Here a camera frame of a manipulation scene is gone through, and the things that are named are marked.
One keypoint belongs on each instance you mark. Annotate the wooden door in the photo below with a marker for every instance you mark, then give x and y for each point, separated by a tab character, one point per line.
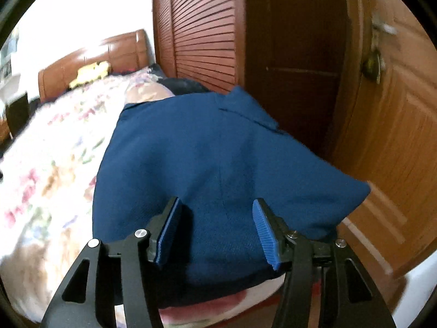
403	143

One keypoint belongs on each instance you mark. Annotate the floral blanket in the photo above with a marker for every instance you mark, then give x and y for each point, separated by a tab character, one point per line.
51	164

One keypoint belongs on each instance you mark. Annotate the blue suit jacket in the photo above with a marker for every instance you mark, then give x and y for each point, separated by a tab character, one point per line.
211	164

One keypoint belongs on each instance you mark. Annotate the yellow plush toy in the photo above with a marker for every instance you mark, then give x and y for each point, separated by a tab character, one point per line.
90	71

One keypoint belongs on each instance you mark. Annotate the wooden louvered wardrobe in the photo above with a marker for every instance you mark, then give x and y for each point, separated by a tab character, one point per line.
205	34

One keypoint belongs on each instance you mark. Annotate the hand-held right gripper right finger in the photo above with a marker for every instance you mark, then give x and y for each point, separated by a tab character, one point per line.
268	239

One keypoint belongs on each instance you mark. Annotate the wooden bed headboard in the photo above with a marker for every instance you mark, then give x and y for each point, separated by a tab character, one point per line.
61	71

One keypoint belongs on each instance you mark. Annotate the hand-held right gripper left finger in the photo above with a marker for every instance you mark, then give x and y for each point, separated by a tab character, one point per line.
169	232

